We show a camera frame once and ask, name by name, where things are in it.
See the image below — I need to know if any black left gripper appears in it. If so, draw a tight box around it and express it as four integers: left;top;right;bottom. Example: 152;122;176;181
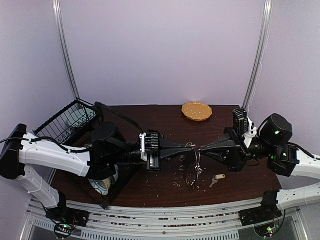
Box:
109;128;194;174

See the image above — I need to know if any key with black tag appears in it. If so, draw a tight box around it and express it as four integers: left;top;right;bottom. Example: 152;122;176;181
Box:
195;148;203;181

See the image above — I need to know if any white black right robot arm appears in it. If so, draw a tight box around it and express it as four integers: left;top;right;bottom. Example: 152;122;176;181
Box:
199;108;320;226

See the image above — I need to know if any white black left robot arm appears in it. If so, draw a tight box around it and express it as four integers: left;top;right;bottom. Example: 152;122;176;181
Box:
0;121;195;222

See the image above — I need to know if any key with yellow tag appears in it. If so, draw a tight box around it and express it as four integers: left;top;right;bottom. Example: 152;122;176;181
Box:
209;174;226;188

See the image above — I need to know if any yellow polka dot dish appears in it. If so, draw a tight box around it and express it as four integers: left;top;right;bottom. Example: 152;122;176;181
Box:
181;101;213;122

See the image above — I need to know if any yellow patterned bowl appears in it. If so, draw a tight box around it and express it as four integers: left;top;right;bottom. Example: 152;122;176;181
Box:
89;178;112;196

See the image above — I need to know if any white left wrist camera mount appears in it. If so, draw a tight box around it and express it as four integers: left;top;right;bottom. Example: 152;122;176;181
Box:
139;133;148;162

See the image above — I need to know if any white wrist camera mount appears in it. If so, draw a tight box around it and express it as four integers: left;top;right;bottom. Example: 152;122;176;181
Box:
243;118;258;149
139;133;148;162

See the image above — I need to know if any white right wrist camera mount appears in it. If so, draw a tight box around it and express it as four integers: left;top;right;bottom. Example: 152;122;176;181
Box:
243;118;258;149

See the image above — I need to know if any aluminium front rail frame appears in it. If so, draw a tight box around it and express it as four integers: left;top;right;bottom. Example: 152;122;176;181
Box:
17;197;311;240

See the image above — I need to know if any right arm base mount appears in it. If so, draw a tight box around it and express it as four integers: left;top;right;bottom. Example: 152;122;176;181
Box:
239;206;286;240

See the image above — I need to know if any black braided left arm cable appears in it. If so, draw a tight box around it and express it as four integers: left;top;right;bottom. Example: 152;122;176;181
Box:
94;101;145;135

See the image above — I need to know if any black wire dish rack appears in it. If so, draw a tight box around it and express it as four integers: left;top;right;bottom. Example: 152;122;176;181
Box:
33;98;140;209

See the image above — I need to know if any aluminium corner post right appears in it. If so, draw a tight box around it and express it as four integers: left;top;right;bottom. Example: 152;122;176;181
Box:
242;0;273;111

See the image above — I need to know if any aluminium corner post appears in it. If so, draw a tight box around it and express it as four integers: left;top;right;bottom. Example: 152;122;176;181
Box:
242;0;273;111
52;0;80;99

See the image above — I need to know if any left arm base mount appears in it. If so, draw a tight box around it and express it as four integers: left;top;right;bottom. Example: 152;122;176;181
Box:
44;208;90;240

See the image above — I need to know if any aluminium corner post left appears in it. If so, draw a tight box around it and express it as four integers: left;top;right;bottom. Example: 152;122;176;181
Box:
52;0;80;99

